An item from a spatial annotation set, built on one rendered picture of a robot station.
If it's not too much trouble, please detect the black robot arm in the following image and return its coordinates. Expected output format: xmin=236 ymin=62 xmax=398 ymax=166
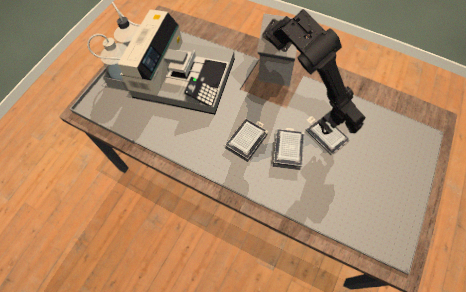
xmin=262 ymin=9 xmax=366 ymax=134

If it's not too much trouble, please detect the dark grey l-shaped raised edge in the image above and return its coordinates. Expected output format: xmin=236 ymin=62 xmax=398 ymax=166
xmin=70 ymin=68 xmax=135 ymax=144

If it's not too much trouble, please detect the white well plate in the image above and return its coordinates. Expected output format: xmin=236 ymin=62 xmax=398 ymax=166
xmin=230 ymin=122 xmax=263 ymax=154
xmin=312 ymin=122 xmax=345 ymax=149
xmin=278 ymin=131 xmax=300 ymax=161

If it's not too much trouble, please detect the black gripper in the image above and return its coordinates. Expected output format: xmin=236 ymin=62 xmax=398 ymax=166
xmin=318 ymin=108 xmax=344 ymax=135

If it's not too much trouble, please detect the white flexible hose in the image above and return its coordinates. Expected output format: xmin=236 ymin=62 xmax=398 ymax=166
xmin=111 ymin=2 xmax=140 ymax=26

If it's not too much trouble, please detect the white bottle with black cap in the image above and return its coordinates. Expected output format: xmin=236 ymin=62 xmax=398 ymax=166
xmin=114 ymin=17 xmax=139 ymax=47

